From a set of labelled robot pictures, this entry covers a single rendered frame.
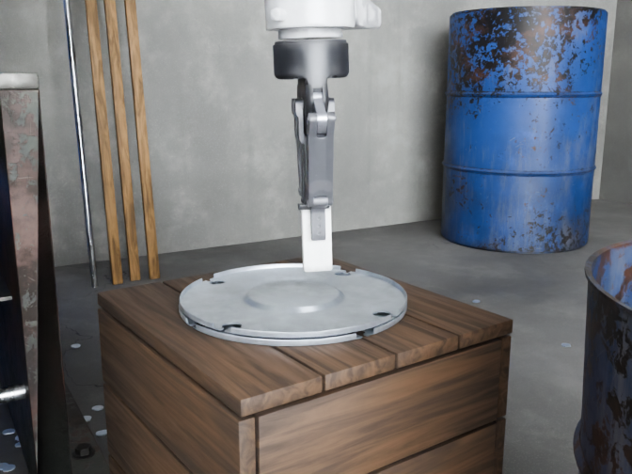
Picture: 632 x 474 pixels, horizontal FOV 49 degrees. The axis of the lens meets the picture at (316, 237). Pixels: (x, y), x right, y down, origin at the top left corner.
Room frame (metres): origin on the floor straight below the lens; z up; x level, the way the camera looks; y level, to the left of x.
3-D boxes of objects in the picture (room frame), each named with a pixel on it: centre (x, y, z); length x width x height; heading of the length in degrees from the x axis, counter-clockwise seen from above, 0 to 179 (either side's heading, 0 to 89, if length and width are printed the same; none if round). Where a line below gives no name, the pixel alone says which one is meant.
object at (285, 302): (0.86, 0.03, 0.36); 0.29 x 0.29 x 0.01
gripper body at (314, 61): (0.71, 0.00, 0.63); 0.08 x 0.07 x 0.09; 8
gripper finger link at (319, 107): (0.68, 0.00, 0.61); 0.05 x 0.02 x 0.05; 8
